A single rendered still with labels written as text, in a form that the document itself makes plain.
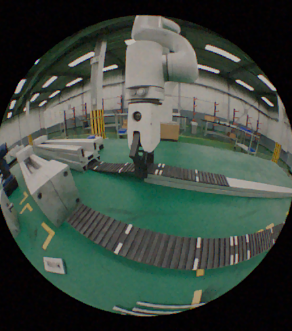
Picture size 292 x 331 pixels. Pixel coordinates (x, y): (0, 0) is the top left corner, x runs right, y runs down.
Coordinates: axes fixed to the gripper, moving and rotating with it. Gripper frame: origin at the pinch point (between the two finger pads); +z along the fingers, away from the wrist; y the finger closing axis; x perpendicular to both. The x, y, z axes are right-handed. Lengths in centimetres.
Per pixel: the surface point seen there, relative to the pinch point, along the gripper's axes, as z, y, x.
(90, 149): -1.5, 2.2, 21.2
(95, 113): -15, 232, 239
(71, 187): -1.0, -15.3, 10.6
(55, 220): 1.9, -23.0, 10.6
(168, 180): 2.7, -1.4, -6.7
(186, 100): -103, 771, -36
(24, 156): -6, -20, 52
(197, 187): 2.7, -2.0, -14.2
